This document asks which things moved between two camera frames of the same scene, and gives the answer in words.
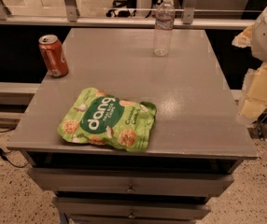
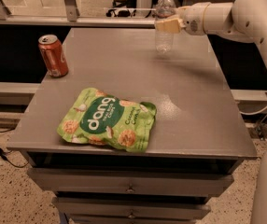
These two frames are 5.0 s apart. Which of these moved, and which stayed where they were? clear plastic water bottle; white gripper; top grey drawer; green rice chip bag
Moved: white gripper
Stayed: clear plastic water bottle; green rice chip bag; top grey drawer
